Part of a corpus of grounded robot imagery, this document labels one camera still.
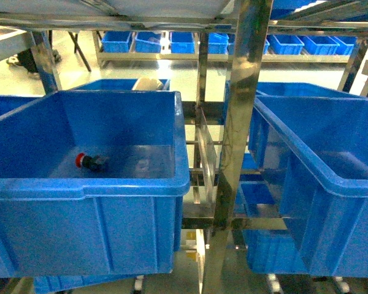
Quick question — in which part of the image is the red mushroom push button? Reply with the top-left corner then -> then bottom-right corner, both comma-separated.
75,153 -> 108,172

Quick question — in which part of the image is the background steel shelf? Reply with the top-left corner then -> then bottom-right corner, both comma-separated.
93,30 -> 359,67

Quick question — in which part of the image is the large blue right shelf bin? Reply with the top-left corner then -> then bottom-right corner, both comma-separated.
248,96 -> 368,277

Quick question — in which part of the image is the large blue shelf bin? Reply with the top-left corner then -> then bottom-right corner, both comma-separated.
248,96 -> 368,277
0,91 -> 190,277

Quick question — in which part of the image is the large blue left shelf bin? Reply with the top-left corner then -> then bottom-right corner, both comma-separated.
0,91 -> 190,277

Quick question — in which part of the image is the white object in bin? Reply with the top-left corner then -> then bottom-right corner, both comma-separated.
132,77 -> 164,91

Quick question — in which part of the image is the blue bin lower right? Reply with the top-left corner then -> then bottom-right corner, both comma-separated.
242,230 -> 308,274

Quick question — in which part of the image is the blue bin behind right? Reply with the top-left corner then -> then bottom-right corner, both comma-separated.
223,81 -> 366,125

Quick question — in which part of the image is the blue bin far left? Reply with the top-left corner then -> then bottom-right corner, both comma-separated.
0,95 -> 37,116

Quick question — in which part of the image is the blue bin lower left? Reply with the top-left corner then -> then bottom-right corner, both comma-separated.
34,275 -> 136,293

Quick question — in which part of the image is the steel shelf frame post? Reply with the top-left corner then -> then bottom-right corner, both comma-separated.
202,1 -> 273,293

